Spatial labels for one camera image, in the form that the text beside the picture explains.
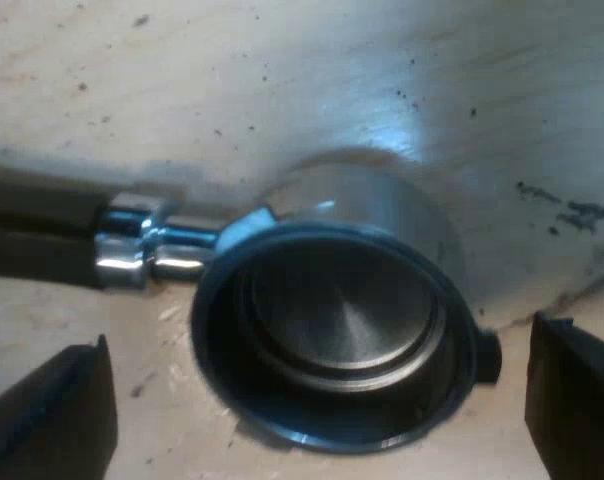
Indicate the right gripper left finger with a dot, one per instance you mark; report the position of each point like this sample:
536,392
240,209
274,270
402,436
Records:
57,415

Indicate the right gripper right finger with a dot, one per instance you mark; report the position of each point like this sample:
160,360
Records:
577,400

